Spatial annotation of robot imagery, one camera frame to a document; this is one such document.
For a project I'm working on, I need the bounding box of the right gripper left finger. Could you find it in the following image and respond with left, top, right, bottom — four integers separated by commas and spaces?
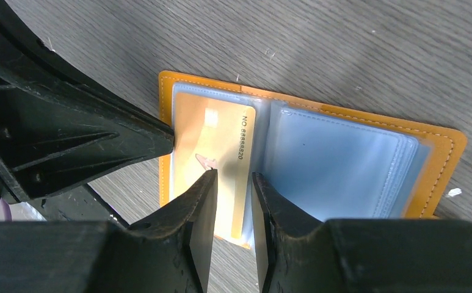
0, 169, 217, 292

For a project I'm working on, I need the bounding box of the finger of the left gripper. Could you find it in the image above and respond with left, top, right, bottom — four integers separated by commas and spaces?
0, 1, 174, 203

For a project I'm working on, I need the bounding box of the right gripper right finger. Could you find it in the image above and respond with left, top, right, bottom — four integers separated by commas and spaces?
252, 173, 472, 292

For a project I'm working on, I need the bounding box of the orange card holder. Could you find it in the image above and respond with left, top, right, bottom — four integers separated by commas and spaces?
158, 71, 467, 248

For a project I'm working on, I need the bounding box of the gold credit card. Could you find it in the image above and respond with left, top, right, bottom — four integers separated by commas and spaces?
169, 92, 256, 242

